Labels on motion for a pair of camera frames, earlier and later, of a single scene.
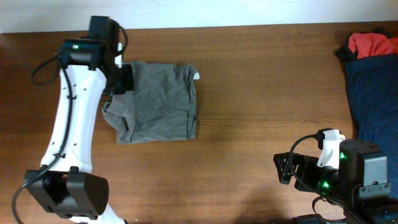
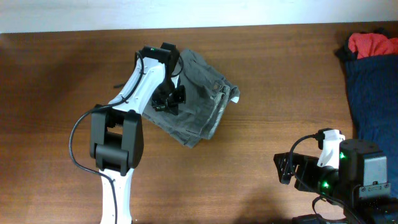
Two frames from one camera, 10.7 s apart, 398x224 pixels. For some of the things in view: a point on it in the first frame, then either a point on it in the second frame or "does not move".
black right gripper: x=306 y=164 does not move
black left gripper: x=128 y=81 -> x=171 y=106
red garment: x=369 y=44 does not move
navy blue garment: x=373 y=84 does not move
